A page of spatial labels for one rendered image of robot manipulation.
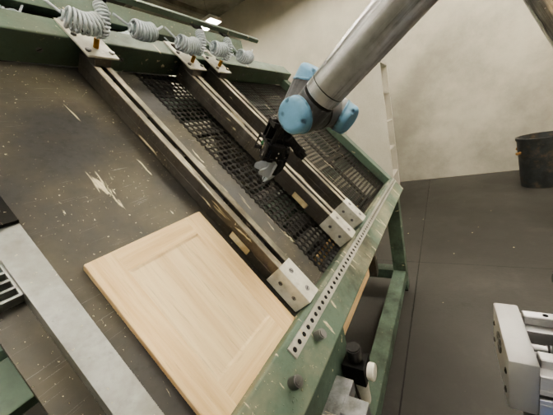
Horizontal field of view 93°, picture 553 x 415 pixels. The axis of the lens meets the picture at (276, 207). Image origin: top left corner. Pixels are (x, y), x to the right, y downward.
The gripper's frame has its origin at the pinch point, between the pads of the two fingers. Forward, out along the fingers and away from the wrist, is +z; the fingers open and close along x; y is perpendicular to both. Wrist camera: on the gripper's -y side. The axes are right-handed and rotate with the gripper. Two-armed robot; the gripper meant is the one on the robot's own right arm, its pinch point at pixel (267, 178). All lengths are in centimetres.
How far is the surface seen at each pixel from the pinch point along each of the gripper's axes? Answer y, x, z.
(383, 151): -304, -164, 52
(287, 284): 2.2, 32.5, 11.6
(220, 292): 20.8, 30.2, 13.8
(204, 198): 19.5, 2.2, 7.9
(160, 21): 16, -136, -5
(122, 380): 42, 44, 11
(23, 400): 55, 40, 17
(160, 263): 33.8, 21.4, 11.6
